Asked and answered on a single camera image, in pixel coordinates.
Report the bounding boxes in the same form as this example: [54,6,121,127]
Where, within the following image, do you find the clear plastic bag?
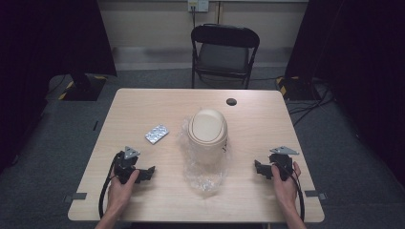
[178,115,233,198]

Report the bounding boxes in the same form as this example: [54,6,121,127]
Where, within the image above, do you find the silver blister pack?
[144,123,171,146]

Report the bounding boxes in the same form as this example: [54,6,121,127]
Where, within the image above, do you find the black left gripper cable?
[97,151,126,220]

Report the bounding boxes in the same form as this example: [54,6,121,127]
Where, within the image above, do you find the grey tape strip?
[62,192,88,204]
[304,189,328,201]

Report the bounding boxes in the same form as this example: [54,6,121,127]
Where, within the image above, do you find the black folding chair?
[190,23,262,91]

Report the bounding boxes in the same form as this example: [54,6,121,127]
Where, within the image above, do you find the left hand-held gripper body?
[112,145,141,185]

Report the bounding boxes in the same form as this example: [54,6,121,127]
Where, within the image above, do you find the person's left hand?
[106,167,141,218]

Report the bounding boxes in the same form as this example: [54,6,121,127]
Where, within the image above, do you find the beige swing-lid trash can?
[186,108,229,166]

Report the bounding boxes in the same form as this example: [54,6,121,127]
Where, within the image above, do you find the black curtain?
[284,0,405,189]
[0,0,117,175]

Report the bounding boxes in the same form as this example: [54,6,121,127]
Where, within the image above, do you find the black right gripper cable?
[275,160,306,222]

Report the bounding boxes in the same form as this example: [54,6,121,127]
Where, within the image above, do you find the black plug cable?
[190,5,198,31]

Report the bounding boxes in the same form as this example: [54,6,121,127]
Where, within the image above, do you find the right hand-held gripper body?
[267,145,301,182]

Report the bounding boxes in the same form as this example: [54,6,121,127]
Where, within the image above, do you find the white wall outlet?
[187,0,210,13]

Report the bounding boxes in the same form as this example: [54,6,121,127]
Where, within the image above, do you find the black floor cables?
[286,77,336,128]

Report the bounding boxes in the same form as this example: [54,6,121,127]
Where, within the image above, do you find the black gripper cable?
[275,160,306,222]
[97,151,126,220]

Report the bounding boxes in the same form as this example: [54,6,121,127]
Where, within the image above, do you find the person's right hand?
[270,160,303,212]

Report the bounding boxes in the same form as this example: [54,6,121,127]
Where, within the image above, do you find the black stand base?
[57,72,108,102]
[275,75,321,102]

